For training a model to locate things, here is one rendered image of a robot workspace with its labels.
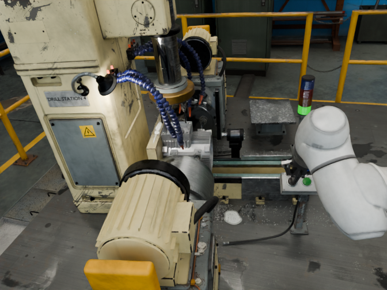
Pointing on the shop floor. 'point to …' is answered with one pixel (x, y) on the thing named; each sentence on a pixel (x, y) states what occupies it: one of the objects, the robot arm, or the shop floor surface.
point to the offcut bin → (371, 25)
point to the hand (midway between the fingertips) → (296, 175)
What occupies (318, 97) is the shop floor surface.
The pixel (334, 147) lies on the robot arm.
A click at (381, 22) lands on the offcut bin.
